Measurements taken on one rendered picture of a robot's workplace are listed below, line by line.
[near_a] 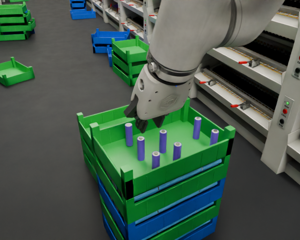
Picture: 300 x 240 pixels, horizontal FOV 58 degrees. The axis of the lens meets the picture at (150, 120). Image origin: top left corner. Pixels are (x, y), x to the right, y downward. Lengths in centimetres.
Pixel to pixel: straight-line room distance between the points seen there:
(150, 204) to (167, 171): 9
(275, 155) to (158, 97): 80
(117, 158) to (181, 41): 40
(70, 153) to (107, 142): 54
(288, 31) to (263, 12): 66
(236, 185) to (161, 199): 51
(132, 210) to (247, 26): 43
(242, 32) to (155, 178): 35
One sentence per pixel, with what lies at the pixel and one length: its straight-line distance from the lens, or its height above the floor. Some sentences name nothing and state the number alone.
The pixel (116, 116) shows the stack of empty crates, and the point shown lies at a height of 18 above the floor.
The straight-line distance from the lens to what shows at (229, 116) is 143.
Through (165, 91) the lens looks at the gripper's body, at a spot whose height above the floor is 57.
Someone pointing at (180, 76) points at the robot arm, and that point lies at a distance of 41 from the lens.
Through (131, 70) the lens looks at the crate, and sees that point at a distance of 175.
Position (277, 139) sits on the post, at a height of 15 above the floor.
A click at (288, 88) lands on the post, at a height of 35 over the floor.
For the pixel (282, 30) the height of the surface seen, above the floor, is 53.
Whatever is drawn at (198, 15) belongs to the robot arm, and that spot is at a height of 70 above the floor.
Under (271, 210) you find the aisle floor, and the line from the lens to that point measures 108.
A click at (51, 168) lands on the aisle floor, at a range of 121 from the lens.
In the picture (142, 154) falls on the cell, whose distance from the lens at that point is 66.
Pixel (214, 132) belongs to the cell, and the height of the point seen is 39.
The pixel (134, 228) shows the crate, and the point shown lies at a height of 22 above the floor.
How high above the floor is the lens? 77
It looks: 33 degrees down
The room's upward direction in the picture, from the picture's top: straight up
